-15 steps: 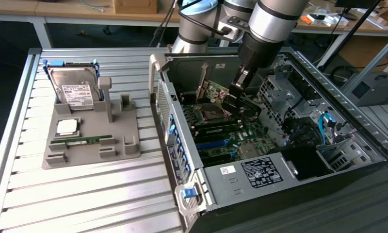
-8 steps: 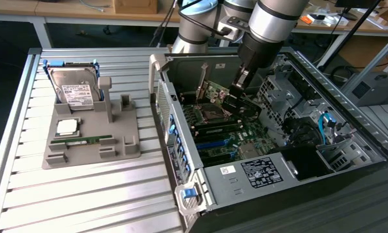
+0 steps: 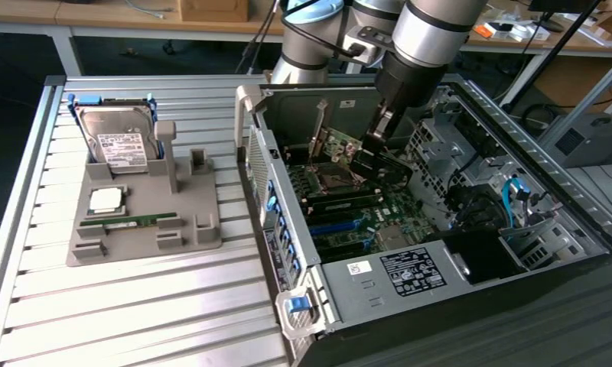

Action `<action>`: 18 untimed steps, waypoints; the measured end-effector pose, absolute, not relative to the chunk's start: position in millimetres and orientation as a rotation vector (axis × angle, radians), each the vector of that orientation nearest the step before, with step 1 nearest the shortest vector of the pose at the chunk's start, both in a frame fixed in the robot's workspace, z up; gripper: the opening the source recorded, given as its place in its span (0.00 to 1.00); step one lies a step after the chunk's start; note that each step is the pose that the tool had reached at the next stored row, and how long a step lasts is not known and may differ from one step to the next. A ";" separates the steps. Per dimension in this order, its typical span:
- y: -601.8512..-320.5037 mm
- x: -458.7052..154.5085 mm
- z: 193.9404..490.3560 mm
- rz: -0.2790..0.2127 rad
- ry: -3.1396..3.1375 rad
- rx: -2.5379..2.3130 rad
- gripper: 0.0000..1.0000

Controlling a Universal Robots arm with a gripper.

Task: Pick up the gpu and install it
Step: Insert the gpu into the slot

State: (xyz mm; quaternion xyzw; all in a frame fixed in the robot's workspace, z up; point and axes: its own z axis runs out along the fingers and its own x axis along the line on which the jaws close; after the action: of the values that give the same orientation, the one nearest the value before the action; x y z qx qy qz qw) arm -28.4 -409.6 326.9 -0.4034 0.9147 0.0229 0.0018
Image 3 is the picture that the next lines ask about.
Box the black wire bundle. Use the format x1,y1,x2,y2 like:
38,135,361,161
445,182,510,232

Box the green RAM stick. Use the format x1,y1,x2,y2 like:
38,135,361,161
80,213,180,230

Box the blue disk caddy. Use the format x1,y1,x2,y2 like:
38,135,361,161
66,93,159,161

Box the green motherboard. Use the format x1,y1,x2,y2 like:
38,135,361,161
285,145,441,265

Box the black tripod pole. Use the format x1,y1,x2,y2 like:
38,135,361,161
498,0,611,114

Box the CPU socket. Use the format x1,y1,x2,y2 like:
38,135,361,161
311,162,359,192

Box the blue case handle latch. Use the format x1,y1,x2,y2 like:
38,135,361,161
285,297,311,314

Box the wooden desk with white frame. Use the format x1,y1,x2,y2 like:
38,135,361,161
0,0,287,77
458,0,612,106

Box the grey metal cabinet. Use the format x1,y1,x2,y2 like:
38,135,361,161
538,112,612,169

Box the orange and black small box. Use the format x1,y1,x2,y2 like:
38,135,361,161
477,21,515,39

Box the silver hard disk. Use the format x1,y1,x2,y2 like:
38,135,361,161
79,106,163,176

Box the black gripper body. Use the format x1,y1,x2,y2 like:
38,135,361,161
375,51,450,110

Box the black monitor with stand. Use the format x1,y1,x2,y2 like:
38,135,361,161
529,0,606,34

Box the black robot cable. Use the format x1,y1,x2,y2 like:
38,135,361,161
234,0,283,76

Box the white small box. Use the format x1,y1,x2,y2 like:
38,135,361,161
510,24,550,43

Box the grey parts rack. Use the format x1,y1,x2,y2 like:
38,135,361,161
64,120,224,268

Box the silver perforated drive cage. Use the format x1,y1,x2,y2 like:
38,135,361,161
406,112,491,215

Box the blue disk wire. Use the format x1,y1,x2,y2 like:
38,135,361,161
502,174,530,234

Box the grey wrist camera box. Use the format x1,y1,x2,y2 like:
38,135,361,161
342,25,393,68

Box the black plastic shroud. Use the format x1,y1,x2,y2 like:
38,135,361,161
422,229,529,287

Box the grey power supply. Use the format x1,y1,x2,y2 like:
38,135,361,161
319,239,474,333

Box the light grey wire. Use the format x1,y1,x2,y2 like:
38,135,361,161
124,0,178,18

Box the silver disk bay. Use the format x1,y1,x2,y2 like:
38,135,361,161
498,218,611,273

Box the silver CPU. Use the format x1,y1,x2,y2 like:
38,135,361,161
90,187,127,215

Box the black open PC case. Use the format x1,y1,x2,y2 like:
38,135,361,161
234,74,612,367

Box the graphics card with metal bracket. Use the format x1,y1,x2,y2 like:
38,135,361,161
310,98,415,185

